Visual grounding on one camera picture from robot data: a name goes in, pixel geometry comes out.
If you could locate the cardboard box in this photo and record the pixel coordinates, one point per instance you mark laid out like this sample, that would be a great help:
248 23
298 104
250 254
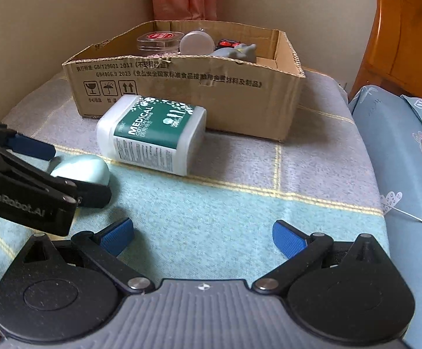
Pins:
196 98

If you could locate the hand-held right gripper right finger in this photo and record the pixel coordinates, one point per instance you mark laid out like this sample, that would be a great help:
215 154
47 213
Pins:
287 240

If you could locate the light blue checkered blanket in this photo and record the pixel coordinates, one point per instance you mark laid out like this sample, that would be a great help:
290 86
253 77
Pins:
214 203

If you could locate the white green-label swab box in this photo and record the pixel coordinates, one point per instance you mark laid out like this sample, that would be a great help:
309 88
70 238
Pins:
149 134

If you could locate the light blue floral bedding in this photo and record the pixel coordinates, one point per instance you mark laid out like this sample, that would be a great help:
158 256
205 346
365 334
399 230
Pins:
403 152

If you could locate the clear plastic jar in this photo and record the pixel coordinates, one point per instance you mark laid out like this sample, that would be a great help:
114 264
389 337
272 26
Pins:
196 41

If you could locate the red toy vehicle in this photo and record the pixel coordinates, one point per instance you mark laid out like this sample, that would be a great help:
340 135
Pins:
226 43

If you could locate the mint green egg-shaped case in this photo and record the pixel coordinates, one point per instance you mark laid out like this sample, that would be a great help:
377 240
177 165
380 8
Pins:
83 169

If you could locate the round clear red-label container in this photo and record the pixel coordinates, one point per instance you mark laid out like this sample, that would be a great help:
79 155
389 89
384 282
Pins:
158 40

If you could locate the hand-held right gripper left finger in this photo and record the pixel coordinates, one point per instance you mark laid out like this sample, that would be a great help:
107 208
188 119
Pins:
114 237

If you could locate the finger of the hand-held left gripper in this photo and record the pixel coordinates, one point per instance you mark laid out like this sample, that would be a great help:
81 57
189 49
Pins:
31 147
92 196

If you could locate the wooden bed headboard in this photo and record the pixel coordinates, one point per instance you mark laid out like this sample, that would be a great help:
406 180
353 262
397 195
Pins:
403 32

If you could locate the grey toy animal figure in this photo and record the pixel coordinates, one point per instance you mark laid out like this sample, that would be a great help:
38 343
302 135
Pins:
242 52

